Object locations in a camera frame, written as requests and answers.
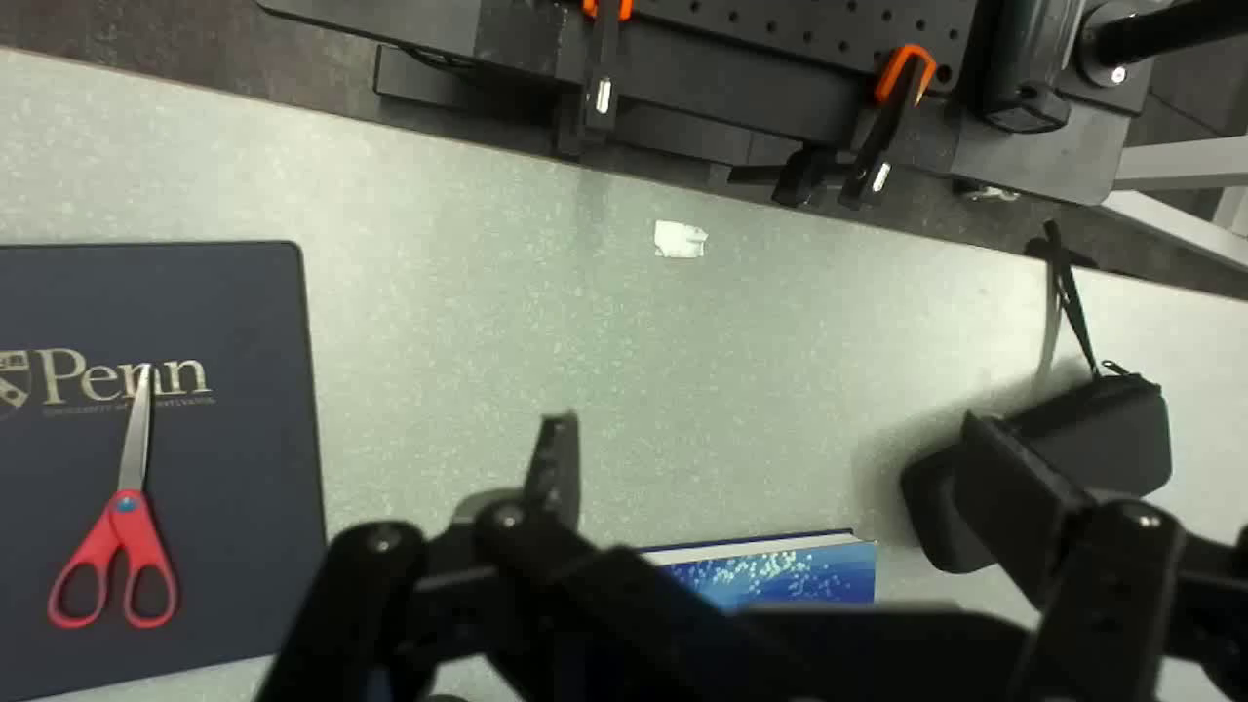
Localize white tape patch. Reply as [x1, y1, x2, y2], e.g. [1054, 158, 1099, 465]
[650, 217, 713, 262]

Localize red handled scissors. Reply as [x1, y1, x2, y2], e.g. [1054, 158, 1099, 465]
[47, 373, 183, 635]

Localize black perforated board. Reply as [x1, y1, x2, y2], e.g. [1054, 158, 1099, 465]
[259, 0, 984, 85]

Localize black camera stand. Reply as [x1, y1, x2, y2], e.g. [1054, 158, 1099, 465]
[976, 0, 1248, 137]

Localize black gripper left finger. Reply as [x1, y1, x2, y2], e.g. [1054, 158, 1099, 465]
[248, 408, 785, 702]

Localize orange black spring clamp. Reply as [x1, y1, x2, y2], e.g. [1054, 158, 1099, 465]
[774, 41, 943, 209]
[564, 0, 645, 148]

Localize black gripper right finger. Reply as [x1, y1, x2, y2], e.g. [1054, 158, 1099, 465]
[960, 408, 1248, 702]

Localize navy Penn folder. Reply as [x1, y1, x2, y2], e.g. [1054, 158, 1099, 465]
[0, 237, 328, 672]

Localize black base platform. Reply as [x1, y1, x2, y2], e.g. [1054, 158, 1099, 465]
[375, 35, 1138, 209]

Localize blue speckled box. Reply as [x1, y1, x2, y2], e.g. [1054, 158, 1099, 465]
[638, 525, 882, 617]

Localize white metal frame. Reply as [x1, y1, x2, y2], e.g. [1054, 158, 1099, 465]
[1104, 132, 1248, 270]

